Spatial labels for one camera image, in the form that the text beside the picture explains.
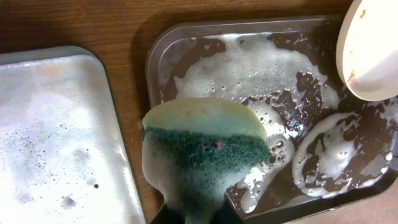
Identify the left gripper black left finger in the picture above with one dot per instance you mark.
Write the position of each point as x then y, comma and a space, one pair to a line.
167, 215

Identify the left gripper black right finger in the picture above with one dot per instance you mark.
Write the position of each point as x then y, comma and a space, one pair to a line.
226, 214

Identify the green yellow sponge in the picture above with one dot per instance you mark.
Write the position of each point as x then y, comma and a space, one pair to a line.
193, 149

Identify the cream plastic plate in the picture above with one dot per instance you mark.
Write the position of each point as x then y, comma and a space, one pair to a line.
366, 50

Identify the black soapy water tray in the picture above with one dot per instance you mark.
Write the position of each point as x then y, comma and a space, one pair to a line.
63, 159

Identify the dark brown tray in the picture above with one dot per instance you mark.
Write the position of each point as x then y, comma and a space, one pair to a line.
329, 148

